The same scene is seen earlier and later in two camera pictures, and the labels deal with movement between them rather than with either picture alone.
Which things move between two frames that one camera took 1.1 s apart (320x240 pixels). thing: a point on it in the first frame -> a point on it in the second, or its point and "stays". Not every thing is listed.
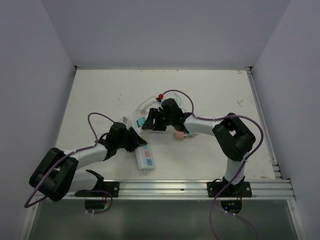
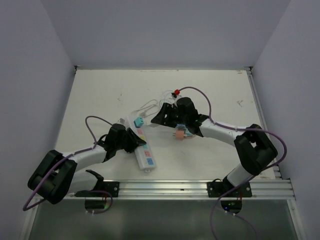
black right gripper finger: (149, 123) -> (161, 117)
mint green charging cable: (178, 97) -> (164, 91)
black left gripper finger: (136, 139) stays
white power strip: (143, 154) stays
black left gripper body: (120, 142) stays
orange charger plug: (179, 135) stays
